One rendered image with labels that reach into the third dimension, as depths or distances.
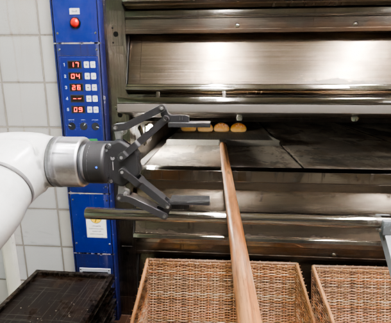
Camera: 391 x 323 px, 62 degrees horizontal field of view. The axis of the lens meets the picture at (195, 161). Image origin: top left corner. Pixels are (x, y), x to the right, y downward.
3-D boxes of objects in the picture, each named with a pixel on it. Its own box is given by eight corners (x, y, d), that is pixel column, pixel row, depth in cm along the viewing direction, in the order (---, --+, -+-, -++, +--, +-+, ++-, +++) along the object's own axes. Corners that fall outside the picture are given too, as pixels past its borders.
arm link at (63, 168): (70, 179, 64) (100, 179, 63) (47, 194, 55) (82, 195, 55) (66, 132, 62) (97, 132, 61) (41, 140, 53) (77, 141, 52)
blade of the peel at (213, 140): (279, 145, 159) (279, 140, 158) (166, 145, 161) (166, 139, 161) (267, 134, 193) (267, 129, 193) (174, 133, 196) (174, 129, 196)
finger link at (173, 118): (159, 121, 56) (159, 104, 56) (189, 121, 56) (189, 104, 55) (158, 122, 55) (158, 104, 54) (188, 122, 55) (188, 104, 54)
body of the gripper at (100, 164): (94, 134, 61) (143, 135, 60) (97, 179, 63) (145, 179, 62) (78, 141, 53) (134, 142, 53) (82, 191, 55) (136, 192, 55)
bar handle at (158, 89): (125, 105, 100) (126, 105, 102) (234, 105, 98) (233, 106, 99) (125, 86, 100) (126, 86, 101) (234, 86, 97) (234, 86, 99)
